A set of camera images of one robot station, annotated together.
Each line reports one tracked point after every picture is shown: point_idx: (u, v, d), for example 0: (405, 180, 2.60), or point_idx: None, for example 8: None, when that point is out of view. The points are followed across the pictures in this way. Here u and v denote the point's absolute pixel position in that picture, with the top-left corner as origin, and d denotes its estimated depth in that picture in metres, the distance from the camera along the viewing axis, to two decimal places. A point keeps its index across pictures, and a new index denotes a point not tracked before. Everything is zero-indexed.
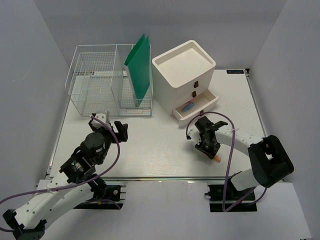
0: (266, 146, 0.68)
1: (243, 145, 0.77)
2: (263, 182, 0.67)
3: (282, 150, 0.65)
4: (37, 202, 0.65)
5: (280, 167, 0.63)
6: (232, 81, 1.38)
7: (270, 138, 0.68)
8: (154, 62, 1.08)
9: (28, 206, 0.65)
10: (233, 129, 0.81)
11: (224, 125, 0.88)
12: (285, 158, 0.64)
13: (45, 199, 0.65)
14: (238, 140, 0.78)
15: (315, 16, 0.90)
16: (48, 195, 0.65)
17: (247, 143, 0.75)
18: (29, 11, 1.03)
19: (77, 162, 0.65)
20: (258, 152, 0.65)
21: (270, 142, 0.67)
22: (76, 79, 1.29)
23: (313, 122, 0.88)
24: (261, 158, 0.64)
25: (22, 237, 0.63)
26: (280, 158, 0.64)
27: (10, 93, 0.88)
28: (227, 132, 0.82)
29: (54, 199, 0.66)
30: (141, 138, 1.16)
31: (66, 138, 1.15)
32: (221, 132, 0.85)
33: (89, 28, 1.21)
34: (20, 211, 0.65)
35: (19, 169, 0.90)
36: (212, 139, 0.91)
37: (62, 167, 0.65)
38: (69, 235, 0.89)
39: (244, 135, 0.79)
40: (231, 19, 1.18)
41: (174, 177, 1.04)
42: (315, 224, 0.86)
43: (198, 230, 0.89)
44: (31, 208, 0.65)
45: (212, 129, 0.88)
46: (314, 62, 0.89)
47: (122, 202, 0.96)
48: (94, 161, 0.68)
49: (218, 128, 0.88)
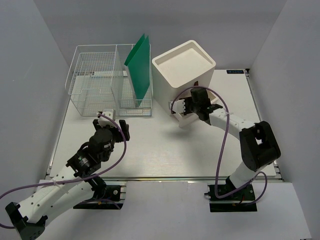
0: (257, 131, 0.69)
1: (235, 129, 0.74)
2: (249, 164, 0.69)
3: (271, 135, 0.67)
4: (42, 195, 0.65)
5: (268, 150, 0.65)
6: (232, 81, 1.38)
7: (261, 124, 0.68)
8: (154, 62, 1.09)
9: (32, 199, 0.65)
10: (227, 113, 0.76)
11: (219, 108, 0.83)
12: (274, 144, 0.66)
13: (51, 193, 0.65)
14: (231, 125, 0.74)
15: (314, 16, 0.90)
16: (54, 189, 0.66)
17: (239, 128, 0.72)
18: (29, 10, 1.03)
19: (83, 158, 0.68)
20: (248, 137, 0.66)
21: (261, 128, 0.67)
22: (76, 79, 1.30)
23: (312, 121, 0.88)
24: (250, 142, 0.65)
25: (25, 231, 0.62)
26: (268, 143, 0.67)
27: (11, 93, 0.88)
28: (221, 116, 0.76)
29: (59, 193, 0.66)
30: (141, 138, 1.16)
31: (66, 138, 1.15)
32: (215, 116, 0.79)
33: (89, 28, 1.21)
34: (23, 204, 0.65)
35: (19, 169, 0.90)
36: (206, 121, 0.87)
37: (69, 162, 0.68)
38: (69, 235, 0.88)
39: (237, 119, 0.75)
40: (231, 20, 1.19)
41: (174, 177, 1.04)
42: (315, 224, 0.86)
43: (199, 230, 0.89)
44: (36, 201, 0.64)
45: (207, 112, 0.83)
46: (314, 62, 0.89)
47: (122, 202, 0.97)
48: (101, 157, 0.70)
49: (213, 111, 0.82)
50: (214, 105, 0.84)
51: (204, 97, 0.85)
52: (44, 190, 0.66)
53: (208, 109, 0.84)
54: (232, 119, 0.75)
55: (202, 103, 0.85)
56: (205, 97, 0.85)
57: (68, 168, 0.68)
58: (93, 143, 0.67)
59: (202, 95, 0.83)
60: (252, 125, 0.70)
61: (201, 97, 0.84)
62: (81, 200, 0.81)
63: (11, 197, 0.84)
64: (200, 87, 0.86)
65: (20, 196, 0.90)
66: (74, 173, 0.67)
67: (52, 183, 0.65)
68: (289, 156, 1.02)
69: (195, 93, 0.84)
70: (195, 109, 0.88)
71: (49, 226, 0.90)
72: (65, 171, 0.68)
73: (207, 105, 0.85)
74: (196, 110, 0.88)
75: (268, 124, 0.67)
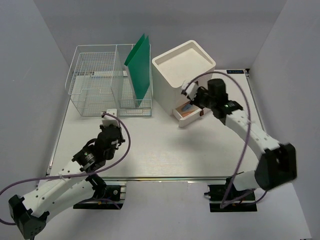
0: (279, 152, 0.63)
1: (255, 145, 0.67)
2: (260, 180, 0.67)
3: (294, 159, 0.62)
4: (47, 189, 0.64)
5: (285, 175, 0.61)
6: (232, 81, 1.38)
7: (286, 147, 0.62)
8: (154, 62, 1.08)
9: (37, 192, 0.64)
10: (248, 122, 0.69)
11: (238, 109, 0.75)
12: (293, 169, 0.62)
13: (56, 187, 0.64)
14: (252, 139, 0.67)
15: (314, 16, 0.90)
16: (60, 182, 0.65)
17: (261, 145, 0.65)
18: (29, 11, 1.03)
19: (89, 153, 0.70)
20: (270, 161, 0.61)
21: (285, 151, 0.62)
22: (76, 79, 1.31)
23: (312, 121, 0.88)
24: (271, 165, 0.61)
25: (28, 224, 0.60)
26: (287, 165, 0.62)
27: (11, 92, 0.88)
28: (242, 124, 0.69)
29: (63, 188, 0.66)
30: (141, 138, 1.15)
31: (66, 138, 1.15)
32: (234, 120, 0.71)
33: (89, 28, 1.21)
34: (27, 197, 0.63)
35: (20, 168, 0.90)
36: (220, 119, 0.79)
37: (75, 157, 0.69)
38: (69, 235, 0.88)
39: (259, 133, 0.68)
40: (231, 20, 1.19)
41: (174, 176, 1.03)
42: (315, 225, 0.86)
43: (199, 230, 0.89)
44: (41, 194, 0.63)
45: (224, 110, 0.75)
46: (314, 61, 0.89)
47: (122, 202, 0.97)
48: (106, 154, 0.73)
49: (231, 112, 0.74)
50: (233, 104, 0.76)
51: (222, 93, 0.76)
52: (49, 184, 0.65)
53: (225, 107, 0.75)
54: (253, 133, 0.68)
55: (218, 98, 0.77)
56: (223, 94, 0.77)
57: (74, 162, 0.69)
58: (101, 139, 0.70)
59: (220, 91, 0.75)
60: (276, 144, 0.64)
61: (218, 92, 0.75)
62: (81, 200, 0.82)
63: (11, 197, 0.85)
64: (219, 80, 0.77)
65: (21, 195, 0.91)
66: (80, 167, 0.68)
67: (58, 177, 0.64)
68: None
69: (214, 87, 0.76)
70: (209, 104, 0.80)
71: (49, 226, 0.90)
72: (71, 165, 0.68)
73: (223, 102, 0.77)
74: (211, 105, 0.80)
75: (294, 148, 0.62)
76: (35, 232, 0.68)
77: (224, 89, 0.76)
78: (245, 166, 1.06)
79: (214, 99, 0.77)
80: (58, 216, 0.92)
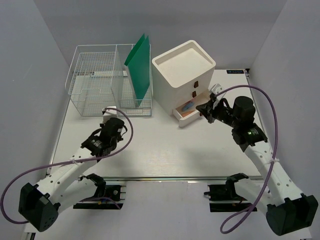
0: (299, 201, 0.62)
1: (274, 188, 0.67)
2: (270, 221, 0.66)
3: (312, 213, 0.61)
4: (61, 174, 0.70)
5: (298, 224, 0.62)
6: (232, 81, 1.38)
7: (310, 200, 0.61)
8: (154, 62, 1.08)
9: (51, 178, 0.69)
10: (272, 160, 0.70)
11: (262, 141, 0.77)
12: (309, 220, 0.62)
13: (69, 171, 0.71)
14: (272, 182, 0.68)
15: (314, 16, 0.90)
16: (73, 167, 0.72)
17: (280, 191, 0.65)
18: (29, 10, 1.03)
19: (97, 140, 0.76)
20: (290, 213, 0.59)
21: (306, 202, 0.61)
22: (76, 79, 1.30)
23: (313, 120, 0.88)
24: (289, 217, 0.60)
25: (45, 211, 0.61)
26: (304, 216, 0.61)
27: (10, 92, 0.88)
28: (264, 160, 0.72)
29: (75, 172, 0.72)
30: (141, 138, 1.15)
31: (66, 138, 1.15)
32: (257, 154, 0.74)
33: (89, 28, 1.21)
34: (41, 184, 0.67)
35: (20, 168, 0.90)
36: (240, 144, 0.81)
37: (84, 144, 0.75)
38: (69, 235, 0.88)
39: (282, 177, 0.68)
40: (231, 20, 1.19)
41: (174, 176, 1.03)
42: (315, 225, 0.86)
43: (199, 230, 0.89)
44: (56, 179, 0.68)
45: (248, 139, 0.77)
46: (314, 61, 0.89)
47: (122, 202, 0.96)
48: (112, 141, 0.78)
49: (254, 143, 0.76)
50: (257, 133, 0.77)
51: (248, 118, 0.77)
52: (62, 169, 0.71)
53: (250, 135, 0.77)
54: (275, 175, 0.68)
55: (244, 122, 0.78)
56: (249, 118, 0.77)
57: (83, 148, 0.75)
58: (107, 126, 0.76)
59: (248, 116, 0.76)
60: (297, 195, 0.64)
61: (245, 116, 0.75)
62: (85, 196, 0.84)
63: (11, 197, 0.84)
64: (249, 103, 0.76)
65: None
66: (90, 153, 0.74)
67: (71, 162, 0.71)
68: (289, 156, 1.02)
69: (241, 111, 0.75)
70: (234, 127, 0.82)
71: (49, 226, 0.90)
72: (81, 151, 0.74)
73: (247, 129, 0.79)
74: (234, 128, 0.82)
75: (317, 204, 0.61)
76: (45, 225, 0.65)
77: (251, 114, 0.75)
78: (245, 165, 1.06)
79: (238, 123, 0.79)
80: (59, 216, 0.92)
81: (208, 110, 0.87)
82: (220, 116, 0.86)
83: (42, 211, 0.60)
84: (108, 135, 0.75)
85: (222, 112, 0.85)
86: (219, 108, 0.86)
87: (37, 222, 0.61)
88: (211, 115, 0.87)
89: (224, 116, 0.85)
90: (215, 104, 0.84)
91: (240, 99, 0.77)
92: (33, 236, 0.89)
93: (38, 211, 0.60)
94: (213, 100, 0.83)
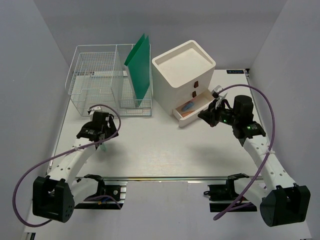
0: (291, 191, 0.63)
1: (268, 177, 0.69)
2: (264, 215, 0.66)
3: (305, 204, 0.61)
4: (68, 162, 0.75)
5: (291, 216, 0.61)
6: (232, 81, 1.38)
7: (301, 189, 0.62)
8: (154, 62, 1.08)
9: (60, 167, 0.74)
10: (267, 151, 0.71)
11: (260, 135, 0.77)
12: (302, 213, 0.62)
13: (75, 157, 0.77)
14: (266, 172, 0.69)
15: (314, 16, 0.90)
16: (77, 154, 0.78)
17: (274, 179, 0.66)
18: (28, 10, 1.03)
19: (90, 129, 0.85)
20: (280, 199, 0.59)
21: (298, 193, 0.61)
22: (76, 79, 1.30)
23: (313, 121, 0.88)
24: (279, 204, 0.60)
25: (65, 193, 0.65)
26: (297, 208, 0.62)
27: (10, 92, 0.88)
28: (260, 151, 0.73)
29: (80, 159, 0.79)
30: (141, 138, 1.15)
31: (66, 138, 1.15)
32: (254, 146, 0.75)
33: (89, 27, 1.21)
34: (52, 174, 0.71)
35: (20, 169, 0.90)
36: (240, 139, 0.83)
37: (80, 134, 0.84)
38: (69, 235, 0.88)
39: (277, 167, 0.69)
40: (231, 20, 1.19)
41: (174, 176, 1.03)
42: (316, 225, 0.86)
43: (199, 231, 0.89)
44: (65, 166, 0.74)
45: (245, 133, 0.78)
46: (314, 61, 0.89)
47: (122, 202, 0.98)
48: (103, 129, 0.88)
49: (252, 136, 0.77)
50: (256, 127, 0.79)
51: (247, 112, 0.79)
52: (68, 158, 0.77)
53: (248, 129, 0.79)
54: (270, 164, 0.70)
55: (243, 117, 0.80)
56: (248, 114, 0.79)
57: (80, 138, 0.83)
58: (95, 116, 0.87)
59: (246, 110, 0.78)
60: (290, 184, 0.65)
61: (243, 111, 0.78)
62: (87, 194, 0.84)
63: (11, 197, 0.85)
64: (248, 98, 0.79)
65: (21, 196, 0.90)
66: (89, 138, 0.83)
67: (74, 150, 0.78)
68: (288, 156, 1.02)
69: (240, 105, 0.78)
70: (232, 123, 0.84)
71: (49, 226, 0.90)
72: (80, 140, 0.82)
73: (246, 124, 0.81)
74: (233, 124, 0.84)
75: (309, 194, 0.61)
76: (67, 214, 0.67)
77: (250, 108, 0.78)
78: (245, 165, 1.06)
79: (238, 118, 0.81)
80: None
81: (211, 111, 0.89)
82: (222, 117, 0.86)
83: (63, 193, 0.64)
84: (98, 122, 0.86)
85: (223, 112, 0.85)
86: (221, 109, 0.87)
87: (60, 207, 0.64)
88: (213, 117, 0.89)
89: (224, 115, 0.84)
90: (217, 103, 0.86)
91: (240, 96, 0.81)
92: (33, 236, 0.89)
93: (59, 194, 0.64)
94: (216, 97, 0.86)
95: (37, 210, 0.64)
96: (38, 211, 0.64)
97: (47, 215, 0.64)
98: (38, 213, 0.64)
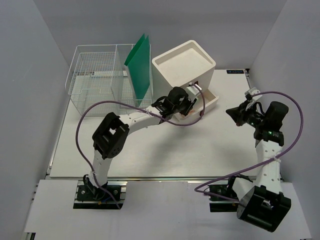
0: (274, 199, 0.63)
1: (259, 178, 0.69)
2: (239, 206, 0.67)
3: (282, 214, 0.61)
4: (138, 116, 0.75)
5: (262, 220, 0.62)
6: (232, 81, 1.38)
7: (284, 200, 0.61)
8: (154, 62, 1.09)
9: (130, 115, 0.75)
10: (273, 157, 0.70)
11: (276, 142, 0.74)
12: (273, 222, 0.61)
13: (142, 117, 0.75)
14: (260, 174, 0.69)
15: (314, 16, 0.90)
16: (144, 116, 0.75)
17: (264, 181, 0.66)
18: (28, 10, 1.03)
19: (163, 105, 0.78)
20: (256, 196, 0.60)
21: (278, 201, 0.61)
22: (76, 79, 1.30)
23: (311, 121, 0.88)
24: (254, 201, 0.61)
25: (121, 138, 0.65)
26: (271, 216, 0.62)
27: (11, 92, 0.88)
28: (266, 154, 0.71)
29: (144, 122, 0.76)
30: (142, 138, 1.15)
31: (66, 138, 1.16)
32: (263, 148, 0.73)
33: (89, 27, 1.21)
34: (122, 117, 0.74)
35: (20, 169, 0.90)
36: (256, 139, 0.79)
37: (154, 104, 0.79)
38: (69, 235, 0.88)
39: (273, 173, 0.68)
40: (230, 20, 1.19)
41: (174, 177, 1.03)
42: (315, 225, 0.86)
43: (198, 231, 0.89)
44: (133, 118, 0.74)
45: (263, 135, 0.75)
46: (314, 62, 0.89)
47: (122, 202, 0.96)
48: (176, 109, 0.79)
49: (268, 140, 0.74)
50: (277, 135, 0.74)
51: (277, 119, 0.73)
52: (138, 113, 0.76)
53: (267, 132, 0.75)
54: (267, 168, 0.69)
55: (270, 122, 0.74)
56: (278, 121, 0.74)
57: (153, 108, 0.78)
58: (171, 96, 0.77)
59: (276, 114, 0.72)
60: (276, 192, 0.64)
61: (273, 116, 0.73)
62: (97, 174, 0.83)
63: (11, 197, 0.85)
64: (284, 106, 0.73)
65: (21, 196, 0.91)
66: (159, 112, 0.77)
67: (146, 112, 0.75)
68: (288, 156, 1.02)
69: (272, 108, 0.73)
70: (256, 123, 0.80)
71: (49, 226, 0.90)
72: (153, 109, 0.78)
73: (269, 128, 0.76)
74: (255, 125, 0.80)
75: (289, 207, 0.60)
76: (112, 154, 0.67)
77: (281, 116, 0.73)
78: (245, 165, 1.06)
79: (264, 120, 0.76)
80: (58, 215, 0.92)
81: (240, 111, 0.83)
82: (250, 119, 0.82)
83: (119, 136, 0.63)
84: (170, 103, 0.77)
85: (253, 116, 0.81)
86: (251, 111, 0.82)
87: (112, 145, 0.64)
88: (241, 117, 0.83)
89: (253, 119, 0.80)
90: (249, 105, 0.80)
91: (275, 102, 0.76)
92: (33, 236, 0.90)
93: (117, 136, 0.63)
94: (248, 100, 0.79)
95: (97, 134, 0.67)
96: (97, 136, 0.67)
97: (100, 144, 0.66)
98: (96, 137, 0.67)
